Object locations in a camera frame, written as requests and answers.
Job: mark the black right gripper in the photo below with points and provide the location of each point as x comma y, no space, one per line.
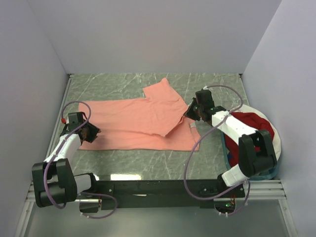
189,113

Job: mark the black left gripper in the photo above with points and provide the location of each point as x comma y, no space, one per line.
94,130

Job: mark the salmon pink t shirt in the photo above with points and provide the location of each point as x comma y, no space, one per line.
155,122

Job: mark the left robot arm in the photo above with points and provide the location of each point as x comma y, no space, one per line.
53,179

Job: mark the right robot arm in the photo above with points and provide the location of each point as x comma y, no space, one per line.
256,152

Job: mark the red t shirt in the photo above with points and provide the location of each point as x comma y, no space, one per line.
253,120

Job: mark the black base crossbar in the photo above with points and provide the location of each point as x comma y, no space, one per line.
123,191

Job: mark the teal rimmed laundry basket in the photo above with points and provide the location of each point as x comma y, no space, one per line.
267,175

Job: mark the aluminium frame rail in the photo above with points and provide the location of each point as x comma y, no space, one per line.
259,190

